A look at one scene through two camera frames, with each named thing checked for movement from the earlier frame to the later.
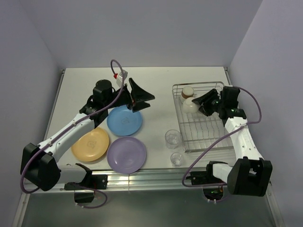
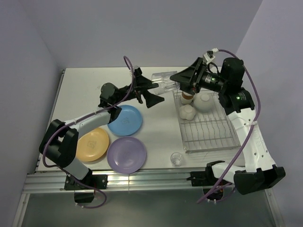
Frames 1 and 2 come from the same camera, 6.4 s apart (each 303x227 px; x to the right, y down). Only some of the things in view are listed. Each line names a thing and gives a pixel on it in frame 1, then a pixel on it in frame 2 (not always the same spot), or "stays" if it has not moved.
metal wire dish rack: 199,132 stays
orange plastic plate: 92,146 stays
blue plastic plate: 122,121 stays
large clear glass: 173,139 -> 165,84
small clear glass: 176,159 stays
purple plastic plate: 126,155 stays
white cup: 190,107 -> 187,112
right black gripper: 210,95 -> 191,82
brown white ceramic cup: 187,91 stays
